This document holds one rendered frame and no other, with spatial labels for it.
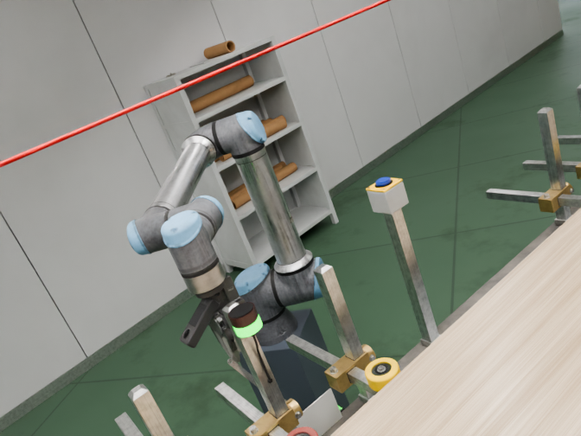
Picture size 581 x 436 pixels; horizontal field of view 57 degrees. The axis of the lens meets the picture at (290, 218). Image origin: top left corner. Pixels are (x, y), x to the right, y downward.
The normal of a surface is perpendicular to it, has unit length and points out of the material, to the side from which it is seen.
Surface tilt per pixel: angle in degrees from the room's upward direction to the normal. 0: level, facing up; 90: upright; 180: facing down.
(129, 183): 90
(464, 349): 0
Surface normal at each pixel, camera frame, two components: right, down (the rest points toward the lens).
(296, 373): -0.28, 0.45
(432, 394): -0.33, -0.88
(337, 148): 0.64, 0.07
